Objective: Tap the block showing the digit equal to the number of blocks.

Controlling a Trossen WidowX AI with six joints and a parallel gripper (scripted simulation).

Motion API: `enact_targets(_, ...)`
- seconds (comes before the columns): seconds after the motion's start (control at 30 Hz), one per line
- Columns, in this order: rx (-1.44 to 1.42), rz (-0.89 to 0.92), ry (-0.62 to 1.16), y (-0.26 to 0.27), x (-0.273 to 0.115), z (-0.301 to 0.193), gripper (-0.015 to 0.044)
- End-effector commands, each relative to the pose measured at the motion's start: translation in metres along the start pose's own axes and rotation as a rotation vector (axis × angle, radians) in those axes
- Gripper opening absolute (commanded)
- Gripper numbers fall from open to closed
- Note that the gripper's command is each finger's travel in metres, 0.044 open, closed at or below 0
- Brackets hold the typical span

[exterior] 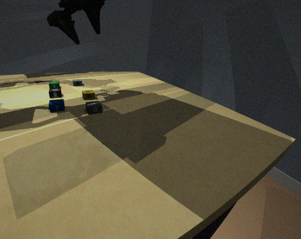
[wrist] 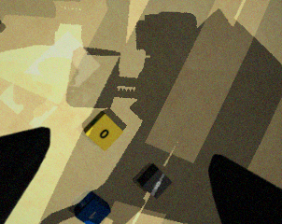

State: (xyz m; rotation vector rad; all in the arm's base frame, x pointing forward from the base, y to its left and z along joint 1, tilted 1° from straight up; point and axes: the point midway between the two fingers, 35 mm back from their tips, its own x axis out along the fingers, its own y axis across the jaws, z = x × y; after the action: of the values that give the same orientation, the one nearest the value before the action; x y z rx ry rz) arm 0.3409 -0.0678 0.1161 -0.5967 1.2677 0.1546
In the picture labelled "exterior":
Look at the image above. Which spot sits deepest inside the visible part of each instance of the black block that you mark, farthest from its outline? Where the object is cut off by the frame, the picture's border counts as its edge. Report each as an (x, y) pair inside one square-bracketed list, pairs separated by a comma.
[(55, 93), (93, 107)]

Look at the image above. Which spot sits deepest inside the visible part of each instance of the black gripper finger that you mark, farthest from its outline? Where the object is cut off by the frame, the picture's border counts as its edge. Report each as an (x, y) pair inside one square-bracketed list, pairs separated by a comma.
[(92, 9), (68, 28)]

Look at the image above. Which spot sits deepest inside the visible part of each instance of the green block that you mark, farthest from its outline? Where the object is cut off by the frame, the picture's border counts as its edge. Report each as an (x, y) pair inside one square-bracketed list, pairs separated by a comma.
[(54, 85)]

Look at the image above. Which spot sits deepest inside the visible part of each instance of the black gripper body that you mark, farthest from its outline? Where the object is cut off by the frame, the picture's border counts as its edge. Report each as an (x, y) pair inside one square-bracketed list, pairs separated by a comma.
[(70, 6)]

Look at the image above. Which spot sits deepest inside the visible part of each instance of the grey block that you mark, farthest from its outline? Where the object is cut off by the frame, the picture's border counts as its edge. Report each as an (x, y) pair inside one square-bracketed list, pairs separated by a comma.
[(77, 82)]

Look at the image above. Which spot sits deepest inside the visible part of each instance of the dark blue block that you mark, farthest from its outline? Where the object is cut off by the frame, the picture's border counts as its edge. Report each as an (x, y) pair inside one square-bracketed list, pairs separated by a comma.
[(56, 105)]

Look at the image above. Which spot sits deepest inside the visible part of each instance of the yellow block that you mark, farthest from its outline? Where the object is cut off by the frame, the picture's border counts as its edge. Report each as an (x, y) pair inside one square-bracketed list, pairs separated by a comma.
[(88, 94)]

